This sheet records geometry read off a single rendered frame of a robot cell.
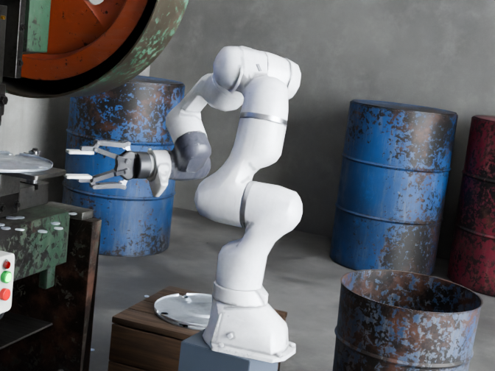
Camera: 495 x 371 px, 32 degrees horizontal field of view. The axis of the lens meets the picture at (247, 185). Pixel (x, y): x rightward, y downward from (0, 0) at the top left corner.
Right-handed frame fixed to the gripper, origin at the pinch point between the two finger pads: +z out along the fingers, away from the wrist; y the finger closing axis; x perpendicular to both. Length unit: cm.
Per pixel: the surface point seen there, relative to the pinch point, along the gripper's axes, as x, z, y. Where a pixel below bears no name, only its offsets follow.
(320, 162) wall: -207, -234, -39
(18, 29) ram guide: -6.1, 16.3, 33.4
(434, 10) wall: -166, -268, 59
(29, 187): -6.0, 10.4, -7.8
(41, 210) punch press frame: -2.7, 7.8, -13.5
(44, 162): -0.1, 8.9, 0.3
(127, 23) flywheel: -8.6, -14.0, 37.9
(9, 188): 4.6, 19.0, -5.7
